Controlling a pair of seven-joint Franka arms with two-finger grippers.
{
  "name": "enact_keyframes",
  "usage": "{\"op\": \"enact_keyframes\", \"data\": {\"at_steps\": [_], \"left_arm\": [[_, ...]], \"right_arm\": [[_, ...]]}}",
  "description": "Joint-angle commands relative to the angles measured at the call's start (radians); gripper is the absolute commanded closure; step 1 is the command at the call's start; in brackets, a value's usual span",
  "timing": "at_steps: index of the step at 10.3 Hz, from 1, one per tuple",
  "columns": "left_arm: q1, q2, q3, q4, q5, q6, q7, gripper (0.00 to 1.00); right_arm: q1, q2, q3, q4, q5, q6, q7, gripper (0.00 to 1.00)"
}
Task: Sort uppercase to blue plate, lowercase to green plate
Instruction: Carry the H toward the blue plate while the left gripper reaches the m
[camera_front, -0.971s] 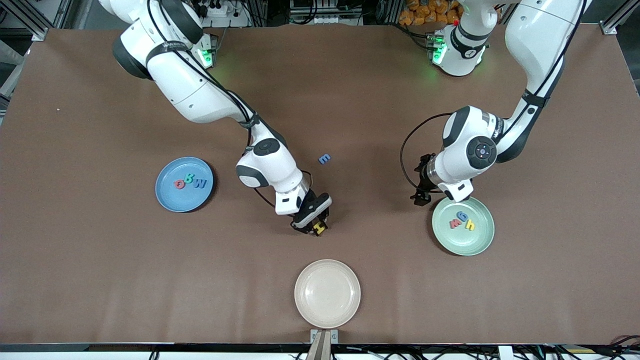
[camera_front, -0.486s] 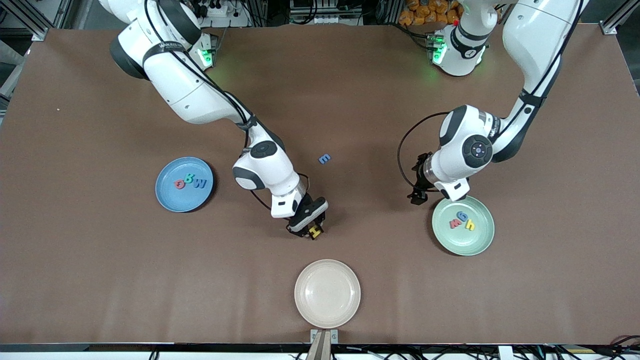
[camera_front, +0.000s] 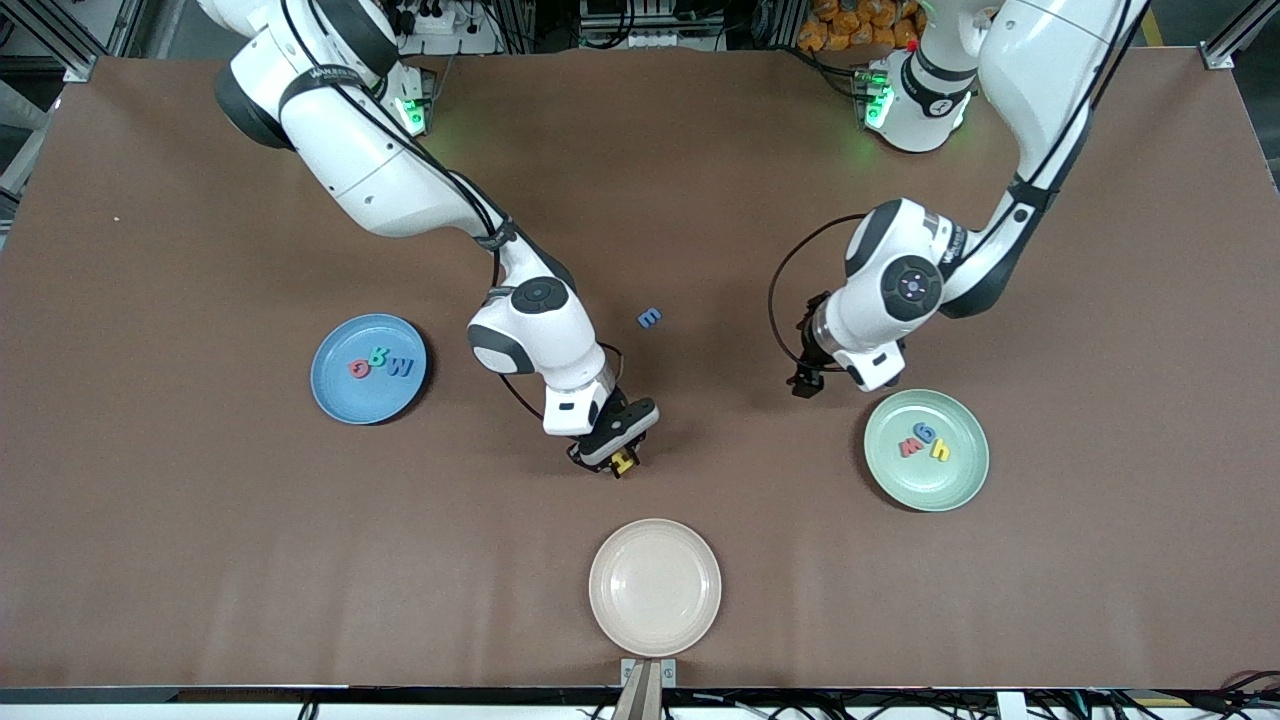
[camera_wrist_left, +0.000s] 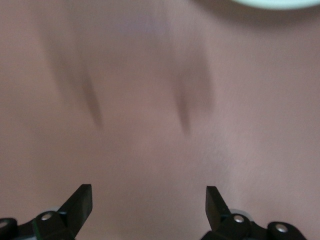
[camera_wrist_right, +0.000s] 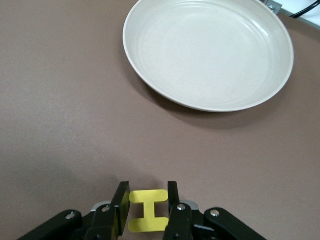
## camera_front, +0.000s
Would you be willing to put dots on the white power strip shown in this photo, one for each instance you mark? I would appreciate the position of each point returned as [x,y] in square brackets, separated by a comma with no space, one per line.
[440,18]

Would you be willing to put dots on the blue lowercase letter g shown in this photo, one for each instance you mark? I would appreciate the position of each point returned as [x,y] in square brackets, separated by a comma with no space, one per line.
[925,433]

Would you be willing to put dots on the green plate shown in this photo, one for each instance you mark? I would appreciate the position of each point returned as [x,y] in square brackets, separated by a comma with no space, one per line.
[905,485]

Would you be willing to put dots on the blue plate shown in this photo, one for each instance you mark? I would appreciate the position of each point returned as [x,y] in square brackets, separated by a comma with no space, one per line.
[350,400]

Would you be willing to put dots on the red lowercase letter w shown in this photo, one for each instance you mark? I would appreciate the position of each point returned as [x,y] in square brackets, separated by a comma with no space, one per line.
[910,447]

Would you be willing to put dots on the blue lowercase letter m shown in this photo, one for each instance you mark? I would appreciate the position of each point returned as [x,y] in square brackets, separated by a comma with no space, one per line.
[649,318]

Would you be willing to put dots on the teal uppercase letter R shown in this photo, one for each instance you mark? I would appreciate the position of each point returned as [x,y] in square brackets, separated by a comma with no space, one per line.
[379,356]

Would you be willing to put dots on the orange snack bag pile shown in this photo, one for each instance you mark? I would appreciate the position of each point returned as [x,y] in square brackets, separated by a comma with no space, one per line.
[850,25]

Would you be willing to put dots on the beige plate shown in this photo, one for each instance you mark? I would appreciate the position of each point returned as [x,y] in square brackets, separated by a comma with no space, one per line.
[655,588]

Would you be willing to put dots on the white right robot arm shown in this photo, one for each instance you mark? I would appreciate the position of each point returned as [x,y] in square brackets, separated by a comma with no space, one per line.
[370,160]

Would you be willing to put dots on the aluminium frame profile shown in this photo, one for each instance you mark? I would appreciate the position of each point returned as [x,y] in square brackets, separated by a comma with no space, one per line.
[60,40]
[1240,35]

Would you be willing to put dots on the blue uppercase letter M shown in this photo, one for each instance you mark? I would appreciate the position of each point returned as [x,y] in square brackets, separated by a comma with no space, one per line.
[401,368]

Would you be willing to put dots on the red uppercase letter Q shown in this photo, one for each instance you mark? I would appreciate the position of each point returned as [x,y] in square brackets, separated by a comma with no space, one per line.
[352,369]

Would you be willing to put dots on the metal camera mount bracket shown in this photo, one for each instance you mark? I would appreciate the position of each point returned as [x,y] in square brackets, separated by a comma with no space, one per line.
[648,690]

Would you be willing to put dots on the yellow uppercase letter H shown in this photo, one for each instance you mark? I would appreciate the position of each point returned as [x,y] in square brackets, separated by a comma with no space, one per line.
[626,464]

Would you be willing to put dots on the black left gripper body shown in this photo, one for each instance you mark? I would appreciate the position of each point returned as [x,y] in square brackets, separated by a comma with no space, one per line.
[809,352]

